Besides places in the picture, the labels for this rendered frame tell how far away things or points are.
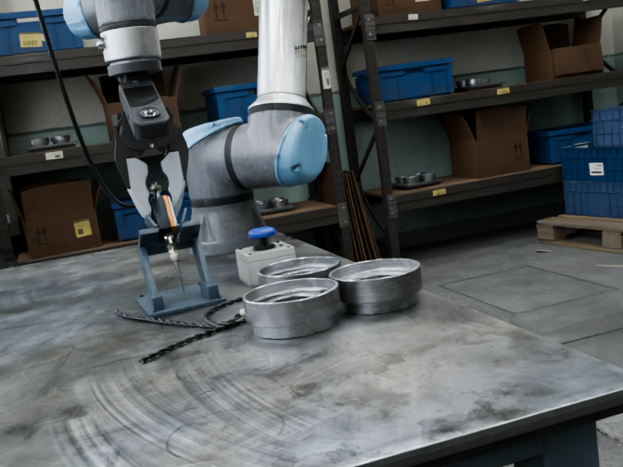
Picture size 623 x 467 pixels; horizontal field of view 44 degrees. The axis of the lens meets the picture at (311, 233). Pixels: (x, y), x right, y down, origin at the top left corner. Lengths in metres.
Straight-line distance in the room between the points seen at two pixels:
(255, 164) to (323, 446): 0.82
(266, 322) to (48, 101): 4.12
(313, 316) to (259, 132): 0.57
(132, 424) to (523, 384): 0.31
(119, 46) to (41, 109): 3.81
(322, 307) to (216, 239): 0.59
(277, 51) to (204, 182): 0.26
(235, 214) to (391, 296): 0.58
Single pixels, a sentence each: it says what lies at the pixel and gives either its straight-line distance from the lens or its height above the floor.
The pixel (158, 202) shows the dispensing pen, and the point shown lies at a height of 0.94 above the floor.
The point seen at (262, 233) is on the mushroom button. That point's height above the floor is 0.87.
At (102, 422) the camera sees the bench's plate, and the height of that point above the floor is 0.80.
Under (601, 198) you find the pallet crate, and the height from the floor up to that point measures 0.26.
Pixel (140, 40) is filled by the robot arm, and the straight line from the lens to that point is 1.05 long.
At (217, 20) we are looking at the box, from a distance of 4.48.
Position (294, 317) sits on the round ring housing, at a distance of 0.80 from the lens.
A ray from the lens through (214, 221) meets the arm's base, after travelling 1.37.
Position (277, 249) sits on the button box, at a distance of 1.08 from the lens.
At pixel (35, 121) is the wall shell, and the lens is 4.85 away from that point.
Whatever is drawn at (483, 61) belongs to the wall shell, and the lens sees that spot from 5.65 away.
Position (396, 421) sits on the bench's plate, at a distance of 0.58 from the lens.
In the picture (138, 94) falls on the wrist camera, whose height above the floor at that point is 1.08.
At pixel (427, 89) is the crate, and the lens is 4.87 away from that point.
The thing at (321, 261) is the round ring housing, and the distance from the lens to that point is 1.00.
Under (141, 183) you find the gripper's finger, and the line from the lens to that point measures 1.05.
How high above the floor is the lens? 1.03
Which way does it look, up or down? 9 degrees down
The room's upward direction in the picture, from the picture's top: 8 degrees counter-clockwise
